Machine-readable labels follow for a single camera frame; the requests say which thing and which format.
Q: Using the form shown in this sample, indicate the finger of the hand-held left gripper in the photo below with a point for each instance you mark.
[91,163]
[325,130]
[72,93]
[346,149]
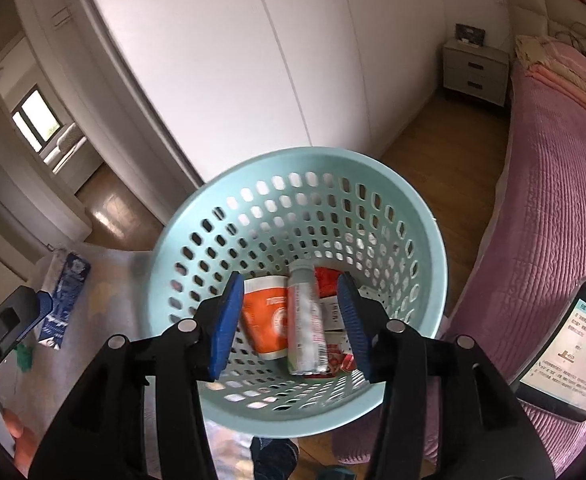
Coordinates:
[10,312]

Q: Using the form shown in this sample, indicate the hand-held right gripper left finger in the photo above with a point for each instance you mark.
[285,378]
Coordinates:
[225,330]

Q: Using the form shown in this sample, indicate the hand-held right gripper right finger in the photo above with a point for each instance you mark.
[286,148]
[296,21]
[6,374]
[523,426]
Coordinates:
[355,330]

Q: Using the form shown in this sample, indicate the red white paper cup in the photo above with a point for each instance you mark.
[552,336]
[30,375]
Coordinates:
[340,360]

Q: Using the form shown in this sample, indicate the white polka dot paper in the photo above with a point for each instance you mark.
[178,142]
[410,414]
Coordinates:
[368,294]

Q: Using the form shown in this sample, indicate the orange paper cup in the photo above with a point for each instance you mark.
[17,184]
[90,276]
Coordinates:
[265,320]

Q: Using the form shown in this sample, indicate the white tube red label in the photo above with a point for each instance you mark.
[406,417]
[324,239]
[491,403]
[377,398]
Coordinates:
[305,320]

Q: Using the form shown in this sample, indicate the red plastic bag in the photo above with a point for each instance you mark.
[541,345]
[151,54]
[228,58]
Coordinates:
[328,282]

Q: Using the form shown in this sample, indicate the blue milk carton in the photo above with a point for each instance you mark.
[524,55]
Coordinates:
[65,300]

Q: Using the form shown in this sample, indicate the teal plastic perforated basket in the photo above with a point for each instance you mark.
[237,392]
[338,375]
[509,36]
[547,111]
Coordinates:
[273,165]

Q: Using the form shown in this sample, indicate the person's left hand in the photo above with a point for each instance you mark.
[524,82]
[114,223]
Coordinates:
[20,440]

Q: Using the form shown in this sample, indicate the green wrapper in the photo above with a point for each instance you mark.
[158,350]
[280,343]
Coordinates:
[24,357]

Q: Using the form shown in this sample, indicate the person's jeans leg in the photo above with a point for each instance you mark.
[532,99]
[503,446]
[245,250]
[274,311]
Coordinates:
[273,457]

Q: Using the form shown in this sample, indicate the white sofa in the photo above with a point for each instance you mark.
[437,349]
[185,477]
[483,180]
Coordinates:
[73,157]

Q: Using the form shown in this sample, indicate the window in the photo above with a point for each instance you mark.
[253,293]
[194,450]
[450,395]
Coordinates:
[35,120]

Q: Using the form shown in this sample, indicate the black smartphone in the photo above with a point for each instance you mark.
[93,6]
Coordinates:
[573,350]

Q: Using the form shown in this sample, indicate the pink bed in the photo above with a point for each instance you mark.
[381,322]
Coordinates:
[548,185]

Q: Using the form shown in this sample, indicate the white wardrobe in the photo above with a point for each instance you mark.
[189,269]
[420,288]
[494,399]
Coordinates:
[223,60]

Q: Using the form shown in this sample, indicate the grey nightstand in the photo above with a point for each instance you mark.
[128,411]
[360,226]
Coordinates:
[473,70]

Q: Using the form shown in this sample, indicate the folded pink blankets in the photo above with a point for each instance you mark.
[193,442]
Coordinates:
[563,75]

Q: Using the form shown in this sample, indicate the beige padded headboard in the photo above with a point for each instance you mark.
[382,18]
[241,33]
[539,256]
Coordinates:
[533,10]

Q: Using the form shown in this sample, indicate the white light switch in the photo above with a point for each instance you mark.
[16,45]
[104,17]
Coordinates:
[60,16]

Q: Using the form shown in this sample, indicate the dark picture frame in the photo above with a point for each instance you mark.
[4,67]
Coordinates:
[470,35]

